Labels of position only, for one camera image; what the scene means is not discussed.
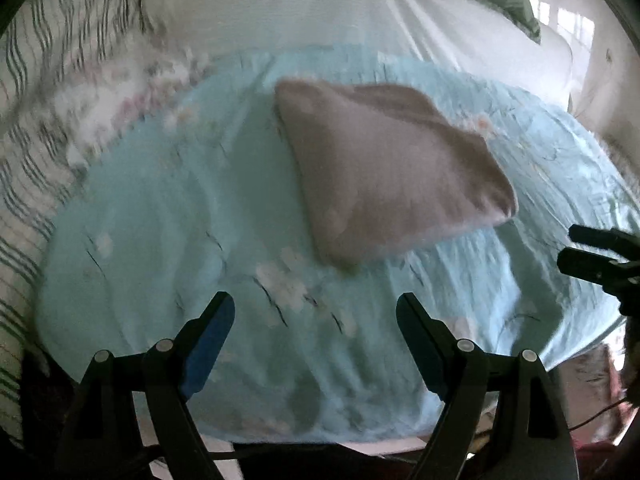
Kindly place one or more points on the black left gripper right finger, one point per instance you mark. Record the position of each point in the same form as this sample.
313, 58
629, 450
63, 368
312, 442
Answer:
502, 418

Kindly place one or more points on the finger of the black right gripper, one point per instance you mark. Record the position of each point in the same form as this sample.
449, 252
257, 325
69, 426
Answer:
623, 244
597, 269

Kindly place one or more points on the white striped mattress cover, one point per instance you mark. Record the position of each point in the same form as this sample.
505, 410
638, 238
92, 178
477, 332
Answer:
463, 35

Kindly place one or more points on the pink knit sweater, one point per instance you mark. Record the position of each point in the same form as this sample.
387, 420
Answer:
384, 172

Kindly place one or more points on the light blue floral bedsheet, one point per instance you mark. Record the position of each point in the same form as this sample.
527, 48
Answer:
170, 216

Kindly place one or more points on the striped floral quilt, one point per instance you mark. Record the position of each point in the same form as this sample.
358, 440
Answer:
75, 74

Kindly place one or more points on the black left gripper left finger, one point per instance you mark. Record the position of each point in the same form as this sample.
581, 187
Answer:
132, 411

